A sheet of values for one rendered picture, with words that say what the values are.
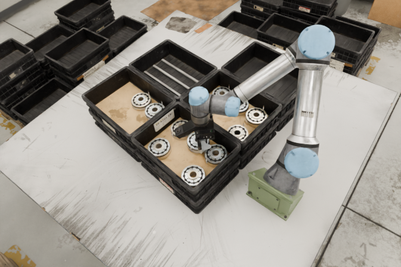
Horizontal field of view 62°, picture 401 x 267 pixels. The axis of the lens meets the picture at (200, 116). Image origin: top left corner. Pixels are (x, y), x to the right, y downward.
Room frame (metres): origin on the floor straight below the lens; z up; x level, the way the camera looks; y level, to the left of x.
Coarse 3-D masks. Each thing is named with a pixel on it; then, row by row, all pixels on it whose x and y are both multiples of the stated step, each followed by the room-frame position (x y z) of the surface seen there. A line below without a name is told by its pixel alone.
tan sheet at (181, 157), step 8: (176, 120) 1.05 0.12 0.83; (168, 128) 1.01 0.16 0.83; (160, 136) 0.96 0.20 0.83; (168, 136) 0.96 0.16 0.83; (176, 144) 0.91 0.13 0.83; (184, 144) 0.90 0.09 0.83; (176, 152) 0.86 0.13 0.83; (184, 152) 0.86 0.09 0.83; (192, 152) 0.85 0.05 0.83; (168, 160) 0.82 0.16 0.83; (176, 160) 0.82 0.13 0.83; (184, 160) 0.81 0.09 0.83; (192, 160) 0.81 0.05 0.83; (200, 160) 0.80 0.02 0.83; (176, 168) 0.78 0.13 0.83; (184, 168) 0.77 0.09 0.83; (208, 168) 0.76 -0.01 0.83; (192, 176) 0.73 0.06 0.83
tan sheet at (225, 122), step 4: (216, 116) 1.05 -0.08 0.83; (220, 116) 1.05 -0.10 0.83; (224, 116) 1.05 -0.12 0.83; (240, 116) 1.04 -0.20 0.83; (244, 116) 1.04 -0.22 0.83; (216, 120) 1.03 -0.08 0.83; (220, 120) 1.02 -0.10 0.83; (224, 120) 1.02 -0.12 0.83; (228, 120) 1.02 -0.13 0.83; (232, 120) 1.02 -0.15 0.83; (236, 120) 1.01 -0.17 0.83; (240, 120) 1.01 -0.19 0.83; (244, 120) 1.01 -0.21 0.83; (220, 124) 1.00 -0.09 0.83; (224, 124) 1.00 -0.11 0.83; (228, 124) 1.00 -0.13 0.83; (232, 124) 0.99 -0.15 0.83; (236, 124) 0.99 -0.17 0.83; (240, 124) 0.99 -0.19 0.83; (244, 124) 0.99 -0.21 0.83; (224, 128) 0.97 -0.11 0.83; (228, 128) 0.97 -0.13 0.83; (248, 128) 0.96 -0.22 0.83; (252, 128) 0.96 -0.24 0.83; (248, 132) 0.93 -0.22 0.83
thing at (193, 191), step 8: (176, 104) 1.07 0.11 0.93; (152, 120) 0.98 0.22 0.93; (144, 128) 0.95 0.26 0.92; (216, 128) 0.90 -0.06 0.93; (136, 136) 0.90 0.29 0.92; (224, 136) 0.85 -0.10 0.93; (136, 144) 0.86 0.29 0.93; (144, 152) 0.82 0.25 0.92; (232, 152) 0.77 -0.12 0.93; (160, 160) 0.76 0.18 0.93; (224, 160) 0.73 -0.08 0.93; (168, 168) 0.72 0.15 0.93; (216, 168) 0.70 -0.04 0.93; (176, 176) 0.68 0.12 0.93; (208, 176) 0.66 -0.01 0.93; (184, 184) 0.64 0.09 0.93; (200, 184) 0.63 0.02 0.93; (192, 192) 0.61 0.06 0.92
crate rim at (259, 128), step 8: (216, 72) 1.26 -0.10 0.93; (224, 72) 1.26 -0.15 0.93; (240, 80) 1.19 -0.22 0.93; (184, 96) 1.12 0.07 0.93; (264, 96) 1.07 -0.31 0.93; (184, 104) 1.06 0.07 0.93; (280, 104) 1.00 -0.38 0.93; (272, 112) 0.96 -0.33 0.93; (264, 120) 0.92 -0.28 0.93; (256, 128) 0.88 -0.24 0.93; (232, 136) 0.85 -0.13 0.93; (248, 136) 0.84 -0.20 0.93; (240, 144) 0.81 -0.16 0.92
